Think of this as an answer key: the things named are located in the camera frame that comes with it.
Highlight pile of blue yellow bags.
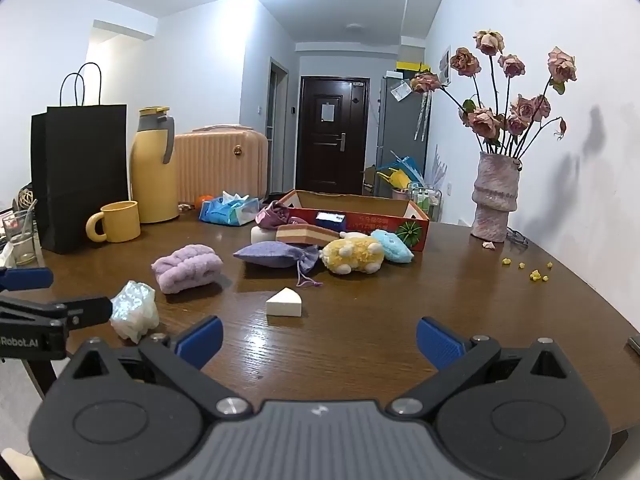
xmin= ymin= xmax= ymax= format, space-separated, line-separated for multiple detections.
xmin=375 ymin=150 xmax=426 ymax=191

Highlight glass cup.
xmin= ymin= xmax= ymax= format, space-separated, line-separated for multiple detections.
xmin=1 ymin=208 xmax=37 ymax=266

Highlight yellow and black box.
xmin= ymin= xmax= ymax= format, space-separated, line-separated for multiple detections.
xmin=396 ymin=60 xmax=432 ymax=78

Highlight purple sachet bag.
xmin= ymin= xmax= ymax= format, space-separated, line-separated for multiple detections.
xmin=233 ymin=241 xmax=323 ymax=289

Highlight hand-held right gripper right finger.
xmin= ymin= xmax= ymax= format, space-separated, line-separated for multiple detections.
xmin=387 ymin=316 xmax=576 ymax=418

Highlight folded white umbrella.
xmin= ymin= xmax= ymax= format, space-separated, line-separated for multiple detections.
xmin=414 ymin=92 xmax=431 ymax=143

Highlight yellow thermos jug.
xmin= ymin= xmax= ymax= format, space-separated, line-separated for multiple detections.
xmin=130 ymin=106 xmax=180 ymax=224

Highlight yellow plush toy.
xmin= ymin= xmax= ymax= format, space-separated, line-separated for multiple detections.
xmin=320 ymin=236 xmax=386 ymax=276

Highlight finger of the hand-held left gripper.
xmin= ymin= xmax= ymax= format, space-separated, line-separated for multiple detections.
xmin=0 ymin=296 xmax=113 ymax=332
xmin=0 ymin=266 xmax=54 ymax=293

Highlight scattered yellow crumbs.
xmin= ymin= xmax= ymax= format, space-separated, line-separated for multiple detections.
xmin=502 ymin=257 xmax=554 ymax=282

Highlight grey interior door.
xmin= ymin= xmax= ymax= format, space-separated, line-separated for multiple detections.
xmin=266 ymin=57 xmax=290 ymax=196

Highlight yellow mug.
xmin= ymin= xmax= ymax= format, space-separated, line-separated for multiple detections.
xmin=86 ymin=201 xmax=142 ymax=244

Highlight purple fluffy towel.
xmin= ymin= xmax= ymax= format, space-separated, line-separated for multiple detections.
xmin=151 ymin=243 xmax=224 ymax=294

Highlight white plastic wrap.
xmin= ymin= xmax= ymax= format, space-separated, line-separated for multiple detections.
xmin=109 ymin=280 xmax=160 ymax=345

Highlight black paper bag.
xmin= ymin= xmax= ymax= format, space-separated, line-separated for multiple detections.
xmin=31 ymin=62 xmax=130 ymax=255

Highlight grey refrigerator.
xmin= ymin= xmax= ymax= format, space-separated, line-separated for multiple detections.
xmin=376 ymin=76 xmax=432 ymax=181

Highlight dark brown door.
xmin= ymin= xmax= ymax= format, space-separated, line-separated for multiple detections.
xmin=296 ymin=76 xmax=370 ymax=196

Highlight white triangular sponge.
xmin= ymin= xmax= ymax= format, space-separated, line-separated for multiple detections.
xmin=265 ymin=287 xmax=304 ymax=319

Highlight wire storage cart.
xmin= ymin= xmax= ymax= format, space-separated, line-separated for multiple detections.
xmin=407 ymin=182 xmax=443 ymax=223

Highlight small purple drawstring pouch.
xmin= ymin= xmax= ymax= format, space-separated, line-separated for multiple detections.
xmin=255 ymin=201 xmax=311 ymax=231

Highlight bunch of dried pink roses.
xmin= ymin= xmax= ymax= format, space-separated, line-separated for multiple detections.
xmin=410 ymin=30 xmax=578 ymax=161

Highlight layered cake-shaped sponge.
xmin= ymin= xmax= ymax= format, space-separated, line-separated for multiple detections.
xmin=276 ymin=222 xmax=341 ymax=248

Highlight blue tissue pack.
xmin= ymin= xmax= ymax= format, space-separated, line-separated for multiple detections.
xmin=199 ymin=191 xmax=261 ymax=227

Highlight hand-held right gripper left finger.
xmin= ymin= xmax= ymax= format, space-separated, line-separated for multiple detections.
xmin=62 ymin=316 xmax=252 ymax=418

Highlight blue plush toy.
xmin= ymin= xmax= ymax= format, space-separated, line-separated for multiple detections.
xmin=370 ymin=229 xmax=416 ymax=264

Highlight pink ceramic vase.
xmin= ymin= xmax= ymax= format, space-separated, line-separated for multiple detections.
xmin=470 ymin=151 xmax=523 ymax=242

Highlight pink ribbed suitcase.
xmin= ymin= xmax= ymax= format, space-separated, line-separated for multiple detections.
xmin=172 ymin=125 xmax=269 ymax=206

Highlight red printed cardboard box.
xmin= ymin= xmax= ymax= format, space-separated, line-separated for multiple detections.
xmin=275 ymin=189 xmax=431 ymax=252

